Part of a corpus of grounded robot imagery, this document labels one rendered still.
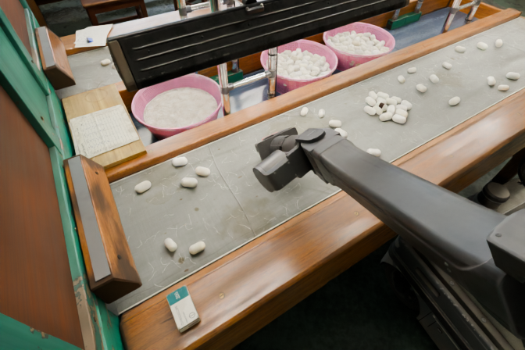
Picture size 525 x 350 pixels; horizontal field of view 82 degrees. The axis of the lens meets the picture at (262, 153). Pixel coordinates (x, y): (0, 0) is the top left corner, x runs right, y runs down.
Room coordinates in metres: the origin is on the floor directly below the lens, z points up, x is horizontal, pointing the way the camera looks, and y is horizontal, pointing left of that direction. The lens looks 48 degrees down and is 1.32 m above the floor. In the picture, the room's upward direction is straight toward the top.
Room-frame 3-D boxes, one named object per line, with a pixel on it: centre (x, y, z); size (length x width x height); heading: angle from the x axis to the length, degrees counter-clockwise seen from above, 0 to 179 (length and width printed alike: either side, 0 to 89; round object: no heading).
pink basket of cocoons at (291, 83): (0.95, -0.13, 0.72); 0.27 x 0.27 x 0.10
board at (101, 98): (0.61, 0.44, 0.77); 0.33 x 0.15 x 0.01; 31
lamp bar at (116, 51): (0.57, -0.04, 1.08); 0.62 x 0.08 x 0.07; 121
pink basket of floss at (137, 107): (0.72, 0.25, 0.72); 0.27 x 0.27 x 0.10
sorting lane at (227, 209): (0.74, -0.44, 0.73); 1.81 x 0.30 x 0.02; 121
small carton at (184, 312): (0.15, 0.13, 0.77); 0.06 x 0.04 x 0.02; 31
